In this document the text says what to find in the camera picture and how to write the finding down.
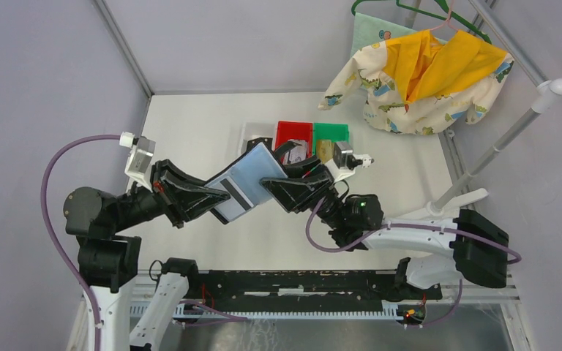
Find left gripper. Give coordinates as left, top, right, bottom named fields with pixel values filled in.
left=113, top=154, right=231, bottom=230

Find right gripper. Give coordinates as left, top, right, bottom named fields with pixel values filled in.
left=257, top=154, right=346, bottom=230

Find black leather card holder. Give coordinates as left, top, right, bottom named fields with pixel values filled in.
left=203, top=137, right=321, bottom=225

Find credit card with magnetic stripe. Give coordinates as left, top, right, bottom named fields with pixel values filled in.
left=207, top=176, right=271, bottom=223

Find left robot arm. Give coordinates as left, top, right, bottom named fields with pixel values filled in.
left=63, top=159, right=231, bottom=350

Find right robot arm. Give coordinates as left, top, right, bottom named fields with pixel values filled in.
left=260, top=154, right=521, bottom=298

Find cards in red bin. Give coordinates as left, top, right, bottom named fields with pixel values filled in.
left=283, top=140, right=309, bottom=165

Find cards in green bin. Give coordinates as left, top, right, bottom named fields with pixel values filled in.
left=315, top=139, right=334, bottom=164

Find red plastic bin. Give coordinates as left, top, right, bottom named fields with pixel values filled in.
left=274, top=121, right=313, bottom=164

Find green plastic bin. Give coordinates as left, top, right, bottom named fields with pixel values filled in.
left=312, top=123, right=349, bottom=155

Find white plastic bin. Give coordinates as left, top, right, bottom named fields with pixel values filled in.
left=237, top=121, right=277, bottom=156

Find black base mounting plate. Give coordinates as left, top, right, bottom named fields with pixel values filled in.
left=186, top=270, right=443, bottom=312

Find yellow cream children's jacket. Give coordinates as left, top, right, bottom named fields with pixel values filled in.
left=318, top=30, right=515, bottom=135

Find light green towel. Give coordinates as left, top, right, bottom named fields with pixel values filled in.
left=348, top=12, right=452, bottom=95

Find white clothes rack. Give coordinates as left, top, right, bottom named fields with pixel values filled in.
left=402, top=0, right=562, bottom=222

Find pink clothes hanger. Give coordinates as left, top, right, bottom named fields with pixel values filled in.
left=430, top=0, right=459, bottom=32

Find green clothes hanger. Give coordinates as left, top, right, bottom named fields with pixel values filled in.
left=350, top=0, right=497, bottom=47

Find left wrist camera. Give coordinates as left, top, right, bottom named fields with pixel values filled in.
left=124, top=137, right=156, bottom=192

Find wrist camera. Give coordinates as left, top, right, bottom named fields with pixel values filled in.
left=324, top=141, right=374, bottom=183
left=124, top=137, right=156, bottom=192

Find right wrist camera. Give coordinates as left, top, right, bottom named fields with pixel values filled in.
left=324, top=141, right=374, bottom=183

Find white cable tray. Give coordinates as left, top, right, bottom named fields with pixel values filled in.
left=173, top=303, right=424, bottom=322

